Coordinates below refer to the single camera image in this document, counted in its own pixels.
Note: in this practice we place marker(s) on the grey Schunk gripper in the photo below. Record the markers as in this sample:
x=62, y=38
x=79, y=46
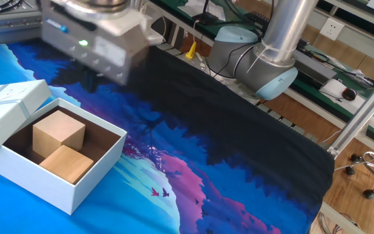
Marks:
x=102, y=45

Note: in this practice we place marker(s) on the tall light wooden cube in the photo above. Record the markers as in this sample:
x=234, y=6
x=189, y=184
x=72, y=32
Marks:
x=57, y=133

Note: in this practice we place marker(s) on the tan wooden block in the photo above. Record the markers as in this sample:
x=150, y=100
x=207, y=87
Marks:
x=67, y=164

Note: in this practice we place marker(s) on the silver grey UR5 robot arm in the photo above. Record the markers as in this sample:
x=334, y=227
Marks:
x=281, y=29

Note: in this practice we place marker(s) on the pale blue ribboned box lid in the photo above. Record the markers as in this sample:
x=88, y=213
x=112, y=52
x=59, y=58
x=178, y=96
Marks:
x=5, y=113

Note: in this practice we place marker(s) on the pale blue gift box base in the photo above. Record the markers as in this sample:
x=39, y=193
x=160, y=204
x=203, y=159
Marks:
x=57, y=191

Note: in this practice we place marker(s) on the small black electronic box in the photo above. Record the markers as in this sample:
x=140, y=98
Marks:
x=204, y=18

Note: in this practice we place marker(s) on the grey metal box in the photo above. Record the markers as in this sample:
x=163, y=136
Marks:
x=313, y=66

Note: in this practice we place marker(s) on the grey metal profile bench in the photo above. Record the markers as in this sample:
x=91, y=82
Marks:
x=11, y=22

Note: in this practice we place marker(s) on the blue landscape print tablecloth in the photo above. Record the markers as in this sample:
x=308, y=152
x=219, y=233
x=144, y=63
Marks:
x=206, y=130

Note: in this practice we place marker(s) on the white paper sheet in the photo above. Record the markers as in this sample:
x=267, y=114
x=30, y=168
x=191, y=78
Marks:
x=200, y=6

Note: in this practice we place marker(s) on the green top workbench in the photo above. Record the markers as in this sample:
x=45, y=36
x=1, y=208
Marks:
x=320, y=89

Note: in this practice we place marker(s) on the white mouse pad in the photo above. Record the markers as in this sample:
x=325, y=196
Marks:
x=331, y=89

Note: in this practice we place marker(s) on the black computer mouse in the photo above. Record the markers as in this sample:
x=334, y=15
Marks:
x=349, y=94

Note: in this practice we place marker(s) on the white wall socket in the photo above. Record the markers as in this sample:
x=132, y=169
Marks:
x=331, y=29

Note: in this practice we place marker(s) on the aluminium frame post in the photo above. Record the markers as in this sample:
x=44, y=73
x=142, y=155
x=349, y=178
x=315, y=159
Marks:
x=362, y=113

